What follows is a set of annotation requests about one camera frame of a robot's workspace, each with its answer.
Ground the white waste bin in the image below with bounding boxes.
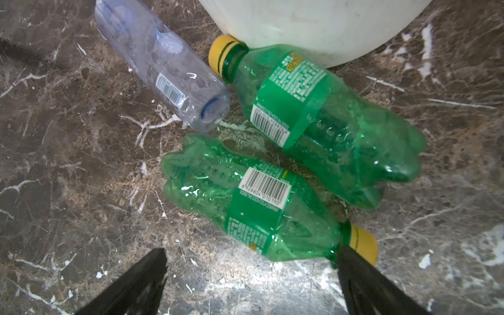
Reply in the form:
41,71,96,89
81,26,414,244
200,0,430,68

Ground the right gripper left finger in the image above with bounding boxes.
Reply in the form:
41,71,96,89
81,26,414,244
76,248,167,314

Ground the green bottle upper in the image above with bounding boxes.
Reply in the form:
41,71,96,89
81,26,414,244
209,35,427,209

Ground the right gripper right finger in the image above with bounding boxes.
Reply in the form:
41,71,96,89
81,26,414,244
337,246,429,315

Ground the green bottle yellow cap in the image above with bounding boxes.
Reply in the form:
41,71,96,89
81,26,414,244
161,133,378,265

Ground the clear bottle purple tint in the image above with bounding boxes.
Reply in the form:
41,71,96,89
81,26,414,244
94,1,230,133

